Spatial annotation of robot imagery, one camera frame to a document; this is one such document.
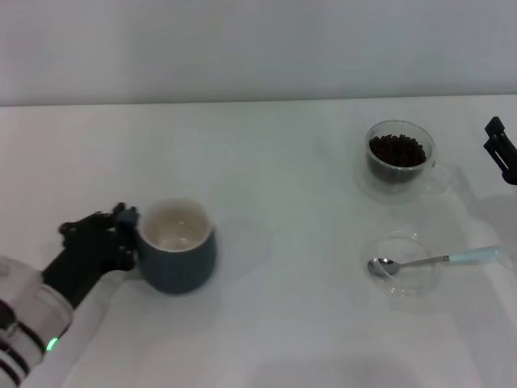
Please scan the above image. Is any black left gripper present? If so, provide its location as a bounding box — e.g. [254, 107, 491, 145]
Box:
[41, 201, 141, 309]

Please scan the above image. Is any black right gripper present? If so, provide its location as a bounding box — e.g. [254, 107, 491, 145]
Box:
[483, 116, 517, 183]

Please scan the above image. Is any dark grey mug white inside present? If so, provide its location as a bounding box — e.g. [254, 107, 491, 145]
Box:
[135, 197, 220, 297]

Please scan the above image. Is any metal spoon light blue handle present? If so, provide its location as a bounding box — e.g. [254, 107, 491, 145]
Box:
[366, 244, 505, 279]

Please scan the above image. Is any clear glass saucer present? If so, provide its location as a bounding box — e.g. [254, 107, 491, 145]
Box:
[364, 230, 439, 299]

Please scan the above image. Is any glass cup of coffee beans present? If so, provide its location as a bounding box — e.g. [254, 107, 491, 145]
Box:
[366, 133, 428, 185]

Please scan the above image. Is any clear double-wall glass cup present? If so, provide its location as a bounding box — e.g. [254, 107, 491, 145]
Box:
[364, 120, 455, 196]

